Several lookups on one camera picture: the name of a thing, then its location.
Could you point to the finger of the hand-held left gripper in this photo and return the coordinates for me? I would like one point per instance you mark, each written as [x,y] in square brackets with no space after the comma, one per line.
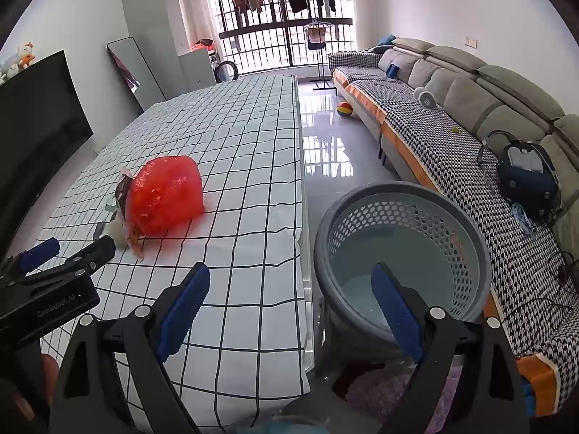
[95,253]
[40,253]

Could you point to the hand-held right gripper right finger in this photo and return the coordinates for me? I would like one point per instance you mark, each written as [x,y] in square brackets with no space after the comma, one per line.
[398,316]

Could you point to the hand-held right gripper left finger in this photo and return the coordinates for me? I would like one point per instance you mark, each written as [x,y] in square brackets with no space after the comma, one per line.
[185,312]

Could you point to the white tissue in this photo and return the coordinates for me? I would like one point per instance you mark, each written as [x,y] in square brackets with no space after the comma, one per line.
[116,231]

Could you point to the brown snack wrapper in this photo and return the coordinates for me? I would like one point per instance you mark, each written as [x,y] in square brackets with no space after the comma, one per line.
[122,192]

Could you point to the red plastic bag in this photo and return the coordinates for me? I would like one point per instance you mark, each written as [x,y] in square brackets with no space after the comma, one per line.
[165,194]

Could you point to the grey perforated laundry basket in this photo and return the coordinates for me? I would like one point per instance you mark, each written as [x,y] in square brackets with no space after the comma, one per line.
[407,217]

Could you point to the purple rug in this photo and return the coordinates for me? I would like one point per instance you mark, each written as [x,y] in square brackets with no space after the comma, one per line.
[384,391]

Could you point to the black television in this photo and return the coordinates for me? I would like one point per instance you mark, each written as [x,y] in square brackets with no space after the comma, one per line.
[36,122]

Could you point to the white checkered tablecloth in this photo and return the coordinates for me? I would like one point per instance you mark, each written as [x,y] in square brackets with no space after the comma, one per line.
[235,153]

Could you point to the houndstooth sofa cover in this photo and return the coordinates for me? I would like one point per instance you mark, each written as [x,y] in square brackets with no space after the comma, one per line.
[429,144]

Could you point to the white plush toy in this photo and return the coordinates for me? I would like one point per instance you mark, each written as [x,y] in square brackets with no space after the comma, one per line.
[11,71]

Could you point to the standing mirror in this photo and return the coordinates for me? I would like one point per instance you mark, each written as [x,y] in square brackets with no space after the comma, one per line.
[135,68]

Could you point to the dark blue backpack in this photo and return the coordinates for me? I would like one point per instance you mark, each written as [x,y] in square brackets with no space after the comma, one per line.
[527,176]

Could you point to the orange fox plush toy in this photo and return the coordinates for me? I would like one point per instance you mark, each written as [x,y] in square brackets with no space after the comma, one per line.
[27,54]

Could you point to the white cabinet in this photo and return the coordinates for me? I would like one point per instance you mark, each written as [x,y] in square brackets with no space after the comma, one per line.
[197,70]

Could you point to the multicoloured ball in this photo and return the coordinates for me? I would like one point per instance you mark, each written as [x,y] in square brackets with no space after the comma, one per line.
[345,110]

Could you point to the white round device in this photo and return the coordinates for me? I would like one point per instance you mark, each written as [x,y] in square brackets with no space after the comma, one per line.
[425,97]

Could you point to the grey sofa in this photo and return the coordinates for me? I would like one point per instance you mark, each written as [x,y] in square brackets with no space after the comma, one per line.
[452,90]

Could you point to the red item on cabinet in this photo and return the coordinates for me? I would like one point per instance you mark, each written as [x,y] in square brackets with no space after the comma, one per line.
[202,45]

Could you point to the black clothes stand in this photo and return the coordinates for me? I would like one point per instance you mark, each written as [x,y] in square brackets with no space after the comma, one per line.
[322,72]

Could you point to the white curtain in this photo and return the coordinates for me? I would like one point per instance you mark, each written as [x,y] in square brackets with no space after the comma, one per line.
[190,9]

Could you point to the black window grille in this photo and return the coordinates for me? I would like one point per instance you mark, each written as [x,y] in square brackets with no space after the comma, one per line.
[253,31]

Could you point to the blue cushion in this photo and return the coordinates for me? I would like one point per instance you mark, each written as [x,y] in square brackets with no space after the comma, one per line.
[385,40]

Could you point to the small hanging garment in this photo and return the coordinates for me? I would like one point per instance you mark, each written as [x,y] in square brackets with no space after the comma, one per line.
[316,36]

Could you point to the wall socket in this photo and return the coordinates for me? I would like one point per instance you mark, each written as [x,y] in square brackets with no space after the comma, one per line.
[471,41]

